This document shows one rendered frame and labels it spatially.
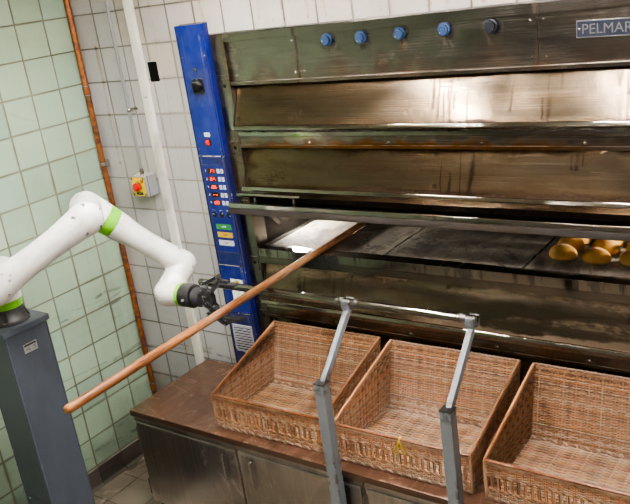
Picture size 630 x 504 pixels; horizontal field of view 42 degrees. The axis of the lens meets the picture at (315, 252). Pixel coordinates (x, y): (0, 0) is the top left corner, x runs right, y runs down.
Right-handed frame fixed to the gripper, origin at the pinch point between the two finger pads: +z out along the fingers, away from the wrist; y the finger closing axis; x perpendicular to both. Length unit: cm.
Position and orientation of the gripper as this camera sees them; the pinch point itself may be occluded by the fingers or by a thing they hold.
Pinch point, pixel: (237, 302)
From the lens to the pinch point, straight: 297.3
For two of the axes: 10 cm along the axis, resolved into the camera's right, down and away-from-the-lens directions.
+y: 1.4, 9.4, 3.2
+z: 8.2, 0.8, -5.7
